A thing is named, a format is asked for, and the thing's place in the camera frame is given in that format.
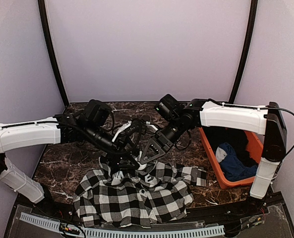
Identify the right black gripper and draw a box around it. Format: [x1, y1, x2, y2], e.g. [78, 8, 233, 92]
[139, 116, 186, 164]

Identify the black white plaid shirt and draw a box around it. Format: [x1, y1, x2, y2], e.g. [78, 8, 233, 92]
[73, 156, 207, 228]

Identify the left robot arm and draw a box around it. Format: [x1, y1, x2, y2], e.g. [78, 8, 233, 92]
[0, 99, 141, 216]

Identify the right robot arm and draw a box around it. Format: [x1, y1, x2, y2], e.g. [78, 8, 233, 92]
[139, 94, 289, 215]

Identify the blue garment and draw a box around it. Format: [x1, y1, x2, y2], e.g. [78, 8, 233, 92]
[215, 142, 258, 182]

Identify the black garment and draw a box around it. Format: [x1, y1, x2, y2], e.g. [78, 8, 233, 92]
[203, 126, 252, 165]

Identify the orange plastic basket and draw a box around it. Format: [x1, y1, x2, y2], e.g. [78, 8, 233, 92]
[199, 126, 263, 189]

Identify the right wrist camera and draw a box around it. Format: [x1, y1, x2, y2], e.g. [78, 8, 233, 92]
[146, 121, 160, 133]

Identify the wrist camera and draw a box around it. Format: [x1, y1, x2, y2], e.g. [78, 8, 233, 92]
[146, 121, 160, 133]
[112, 119, 144, 150]

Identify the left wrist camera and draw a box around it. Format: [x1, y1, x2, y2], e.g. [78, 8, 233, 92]
[112, 119, 144, 150]

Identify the white slotted cable duct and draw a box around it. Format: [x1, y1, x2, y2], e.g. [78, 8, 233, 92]
[19, 212, 226, 238]

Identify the black front rail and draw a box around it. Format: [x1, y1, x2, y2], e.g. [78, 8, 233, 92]
[16, 192, 285, 228]

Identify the left black frame post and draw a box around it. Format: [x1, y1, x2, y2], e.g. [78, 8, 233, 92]
[38, 0, 69, 108]

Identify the black frame post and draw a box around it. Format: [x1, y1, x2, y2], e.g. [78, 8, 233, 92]
[228, 0, 258, 104]
[38, 0, 69, 108]

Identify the right black frame post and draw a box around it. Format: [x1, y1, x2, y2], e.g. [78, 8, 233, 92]
[228, 0, 258, 104]

